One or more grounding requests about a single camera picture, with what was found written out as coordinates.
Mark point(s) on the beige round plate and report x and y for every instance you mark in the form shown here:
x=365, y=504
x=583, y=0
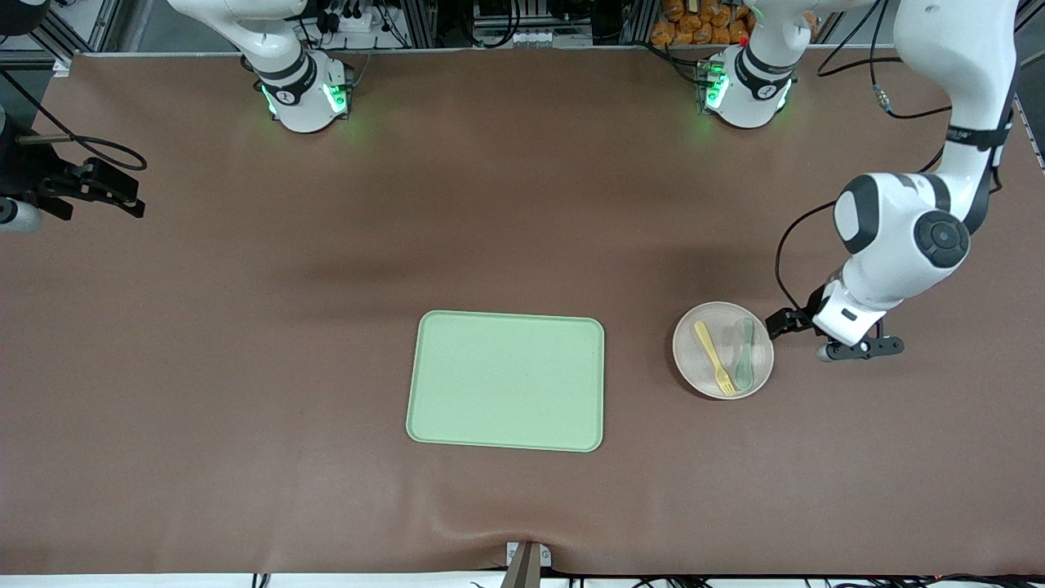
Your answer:
x=692, y=359

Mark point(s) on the yellow plastic fork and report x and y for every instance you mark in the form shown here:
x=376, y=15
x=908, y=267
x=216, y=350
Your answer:
x=709, y=347

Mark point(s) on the grey-green plastic spoon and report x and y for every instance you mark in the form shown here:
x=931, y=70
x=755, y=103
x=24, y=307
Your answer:
x=744, y=371

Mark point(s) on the orange packaged snacks pile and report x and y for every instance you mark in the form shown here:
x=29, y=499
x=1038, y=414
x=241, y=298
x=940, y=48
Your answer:
x=694, y=28

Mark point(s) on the aluminium table edge rail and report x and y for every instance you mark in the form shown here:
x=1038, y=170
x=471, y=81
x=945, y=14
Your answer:
x=1030, y=131

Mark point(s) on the metal table edge bracket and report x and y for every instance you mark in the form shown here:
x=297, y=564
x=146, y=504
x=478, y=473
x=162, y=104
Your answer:
x=526, y=567

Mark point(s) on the brown table cover cloth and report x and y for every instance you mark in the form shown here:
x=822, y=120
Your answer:
x=245, y=408

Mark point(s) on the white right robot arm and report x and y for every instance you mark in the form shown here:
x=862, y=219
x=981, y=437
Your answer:
x=306, y=98

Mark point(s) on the aluminium frame profile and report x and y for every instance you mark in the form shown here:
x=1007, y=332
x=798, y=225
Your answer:
x=33, y=57

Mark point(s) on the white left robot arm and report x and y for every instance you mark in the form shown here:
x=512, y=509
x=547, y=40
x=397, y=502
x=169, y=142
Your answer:
x=898, y=237

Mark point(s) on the white power strip with plugs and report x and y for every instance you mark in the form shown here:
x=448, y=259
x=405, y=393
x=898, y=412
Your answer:
x=359, y=23

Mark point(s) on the light green rectangular tray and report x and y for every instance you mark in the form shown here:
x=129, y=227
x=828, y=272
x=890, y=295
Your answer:
x=506, y=380

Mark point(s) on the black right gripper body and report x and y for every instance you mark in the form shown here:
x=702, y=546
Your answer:
x=23, y=170

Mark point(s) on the long white socket strip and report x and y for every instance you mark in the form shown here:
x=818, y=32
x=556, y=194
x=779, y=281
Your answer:
x=531, y=37

